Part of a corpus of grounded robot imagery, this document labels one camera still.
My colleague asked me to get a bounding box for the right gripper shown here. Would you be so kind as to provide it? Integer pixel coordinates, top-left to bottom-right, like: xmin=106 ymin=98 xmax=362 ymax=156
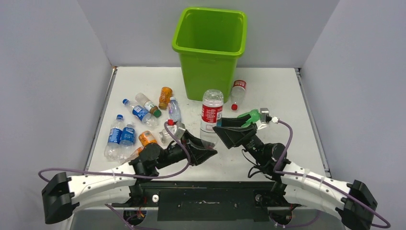
xmin=213 ymin=114 xmax=267 ymax=164

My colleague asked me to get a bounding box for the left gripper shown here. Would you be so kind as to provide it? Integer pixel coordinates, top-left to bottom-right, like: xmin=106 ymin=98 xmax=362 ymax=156
xmin=154 ymin=130 xmax=217 ymax=170

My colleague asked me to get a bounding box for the green plastic bottle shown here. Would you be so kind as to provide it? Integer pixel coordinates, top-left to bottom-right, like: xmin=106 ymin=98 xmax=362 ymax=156
xmin=238 ymin=109 xmax=261 ymax=128

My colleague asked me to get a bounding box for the clear jar silver lid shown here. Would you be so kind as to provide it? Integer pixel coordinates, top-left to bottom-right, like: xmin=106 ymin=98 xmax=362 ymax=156
xmin=158 ymin=129 xmax=173 ymax=144

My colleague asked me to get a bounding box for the red label bottle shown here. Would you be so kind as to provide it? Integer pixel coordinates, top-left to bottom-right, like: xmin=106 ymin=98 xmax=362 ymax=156
xmin=200 ymin=89 xmax=224 ymax=149
xmin=231 ymin=80 xmax=247 ymax=111

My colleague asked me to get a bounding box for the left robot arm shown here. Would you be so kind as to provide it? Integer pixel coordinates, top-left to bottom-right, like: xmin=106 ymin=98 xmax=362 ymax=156
xmin=42 ymin=131 xmax=217 ymax=224

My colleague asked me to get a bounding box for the green plastic bin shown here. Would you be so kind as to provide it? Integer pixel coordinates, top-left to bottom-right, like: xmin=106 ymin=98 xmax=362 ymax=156
xmin=171 ymin=7 xmax=248 ymax=101

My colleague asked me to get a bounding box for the crushed purple label clear bottle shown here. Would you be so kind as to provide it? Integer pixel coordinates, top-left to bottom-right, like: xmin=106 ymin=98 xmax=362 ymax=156
xmin=168 ymin=96 xmax=181 ymax=122

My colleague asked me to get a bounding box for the small orange label bottle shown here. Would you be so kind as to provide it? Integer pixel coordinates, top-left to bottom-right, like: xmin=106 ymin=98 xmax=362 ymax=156
xmin=138 ymin=130 xmax=158 ymax=147

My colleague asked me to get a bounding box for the coffee bottle green cap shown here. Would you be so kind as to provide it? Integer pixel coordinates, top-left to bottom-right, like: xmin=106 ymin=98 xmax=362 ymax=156
xmin=135 ymin=93 xmax=162 ymax=118

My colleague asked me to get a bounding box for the flat orange label bottle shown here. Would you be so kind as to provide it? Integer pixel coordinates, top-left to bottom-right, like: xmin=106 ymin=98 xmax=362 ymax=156
xmin=123 ymin=146 xmax=144 ymax=163

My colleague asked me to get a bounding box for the small orange juice bottle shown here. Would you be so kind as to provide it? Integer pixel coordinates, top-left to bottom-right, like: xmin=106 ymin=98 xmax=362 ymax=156
xmin=158 ymin=87 xmax=173 ymax=110

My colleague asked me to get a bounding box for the blue label water bottle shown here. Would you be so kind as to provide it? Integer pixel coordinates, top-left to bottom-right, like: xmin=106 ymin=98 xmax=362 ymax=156
xmin=122 ymin=99 xmax=158 ymax=128

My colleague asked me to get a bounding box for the white cap blue label bottle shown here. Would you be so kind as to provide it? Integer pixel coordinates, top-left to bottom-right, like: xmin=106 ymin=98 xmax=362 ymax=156
xmin=118 ymin=122 xmax=136 ymax=163

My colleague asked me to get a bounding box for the blue cap water bottle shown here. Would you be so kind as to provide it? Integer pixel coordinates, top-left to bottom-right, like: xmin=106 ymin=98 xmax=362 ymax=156
xmin=104 ymin=114 xmax=124 ymax=161

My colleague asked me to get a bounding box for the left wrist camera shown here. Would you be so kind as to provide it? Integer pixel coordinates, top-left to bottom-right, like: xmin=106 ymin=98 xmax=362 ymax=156
xmin=168 ymin=119 xmax=186 ymax=139

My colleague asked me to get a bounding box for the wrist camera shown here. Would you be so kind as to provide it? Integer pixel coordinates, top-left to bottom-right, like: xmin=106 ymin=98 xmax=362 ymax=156
xmin=256 ymin=108 xmax=279 ymax=130
xmin=168 ymin=119 xmax=186 ymax=139

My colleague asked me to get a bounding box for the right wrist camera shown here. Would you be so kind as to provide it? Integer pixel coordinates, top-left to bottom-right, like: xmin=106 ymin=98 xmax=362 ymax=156
xmin=256 ymin=108 xmax=279 ymax=130

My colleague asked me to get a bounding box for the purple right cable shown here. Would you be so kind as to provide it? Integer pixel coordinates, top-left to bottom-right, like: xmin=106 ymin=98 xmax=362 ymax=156
xmin=270 ymin=120 xmax=391 ymax=229

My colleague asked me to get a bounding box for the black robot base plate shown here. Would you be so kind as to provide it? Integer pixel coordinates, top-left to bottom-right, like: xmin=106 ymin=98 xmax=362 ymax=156
xmin=112 ymin=181 xmax=297 ymax=222

